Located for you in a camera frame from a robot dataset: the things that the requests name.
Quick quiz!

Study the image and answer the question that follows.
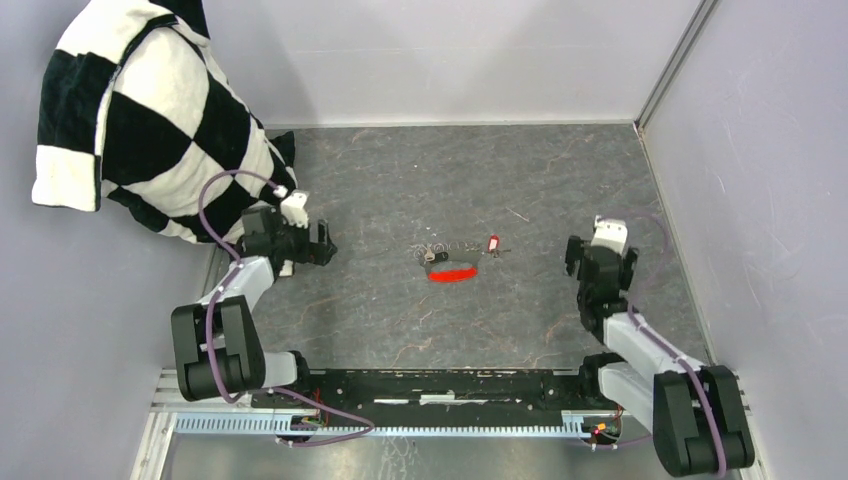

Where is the metal key organizer red handle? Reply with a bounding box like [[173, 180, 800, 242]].
[[413, 241, 484, 283]]

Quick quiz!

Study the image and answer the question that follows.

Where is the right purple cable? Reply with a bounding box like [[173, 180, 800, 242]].
[[589, 209, 729, 479]]

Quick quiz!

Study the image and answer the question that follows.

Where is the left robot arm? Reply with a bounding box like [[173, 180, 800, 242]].
[[171, 206, 337, 408]]

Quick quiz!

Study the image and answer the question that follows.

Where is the black white checkered cloth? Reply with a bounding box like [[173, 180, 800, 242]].
[[31, 1, 298, 244]]

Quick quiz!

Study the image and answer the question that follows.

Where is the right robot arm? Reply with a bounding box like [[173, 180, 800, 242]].
[[564, 235, 756, 478]]

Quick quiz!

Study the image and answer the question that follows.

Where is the key with red tag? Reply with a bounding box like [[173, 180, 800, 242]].
[[485, 235, 511, 258]]

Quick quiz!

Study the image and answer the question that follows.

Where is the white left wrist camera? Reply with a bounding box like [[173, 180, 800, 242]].
[[279, 190, 310, 229]]

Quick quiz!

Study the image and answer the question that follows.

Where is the white toothed cable duct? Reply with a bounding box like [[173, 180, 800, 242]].
[[170, 413, 591, 439]]

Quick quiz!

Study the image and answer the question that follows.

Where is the aluminium frame rail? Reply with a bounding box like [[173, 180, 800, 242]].
[[129, 368, 770, 480]]

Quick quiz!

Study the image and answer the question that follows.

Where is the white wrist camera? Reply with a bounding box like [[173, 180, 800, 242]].
[[589, 215, 628, 256], [279, 190, 310, 229]]

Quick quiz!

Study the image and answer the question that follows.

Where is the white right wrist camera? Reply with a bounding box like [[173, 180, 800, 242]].
[[589, 215, 628, 256]]

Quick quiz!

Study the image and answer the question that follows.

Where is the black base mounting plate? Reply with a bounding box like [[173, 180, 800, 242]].
[[291, 369, 623, 429]]

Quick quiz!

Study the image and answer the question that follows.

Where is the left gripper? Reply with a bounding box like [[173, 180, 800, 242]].
[[272, 212, 338, 267]]

